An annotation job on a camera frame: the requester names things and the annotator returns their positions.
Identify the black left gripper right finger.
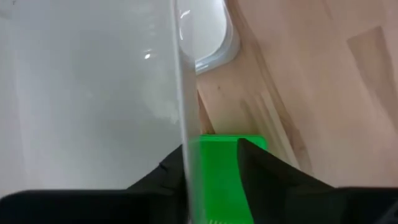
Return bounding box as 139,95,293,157
237,138,398,224

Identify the green plastic basket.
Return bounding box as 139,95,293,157
188,134,269,224

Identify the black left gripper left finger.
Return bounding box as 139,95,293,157
0,144,189,224

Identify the white plastic bin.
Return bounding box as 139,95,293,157
175,0,241,75
0,0,203,224

